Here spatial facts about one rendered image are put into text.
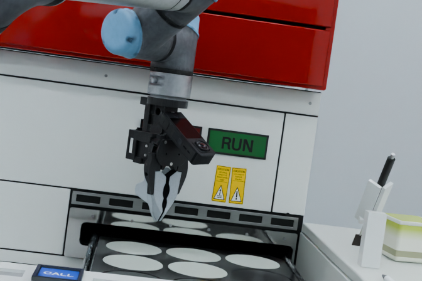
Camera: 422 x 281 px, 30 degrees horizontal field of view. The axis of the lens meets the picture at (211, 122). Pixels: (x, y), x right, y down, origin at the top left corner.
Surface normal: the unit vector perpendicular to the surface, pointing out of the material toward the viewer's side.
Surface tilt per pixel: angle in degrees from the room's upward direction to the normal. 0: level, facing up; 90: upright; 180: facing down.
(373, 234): 90
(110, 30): 90
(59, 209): 90
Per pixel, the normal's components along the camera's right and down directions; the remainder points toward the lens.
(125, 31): -0.58, -0.04
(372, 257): 0.09, 0.07
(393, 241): -0.96, -0.12
